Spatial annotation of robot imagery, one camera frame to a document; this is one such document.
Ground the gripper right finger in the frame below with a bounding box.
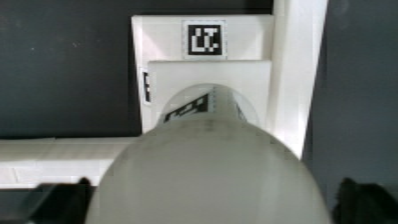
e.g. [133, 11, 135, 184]
[332, 178, 398, 224]

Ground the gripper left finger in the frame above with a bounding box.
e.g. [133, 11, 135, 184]
[0, 178, 96, 224]

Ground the white lamp bulb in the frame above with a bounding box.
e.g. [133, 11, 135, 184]
[85, 85, 332, 224]

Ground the white lamp base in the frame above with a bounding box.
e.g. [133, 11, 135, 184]
[132, 15, 274, 130]

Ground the white table border frame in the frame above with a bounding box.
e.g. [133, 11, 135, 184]
[0, 0, 329, 189]

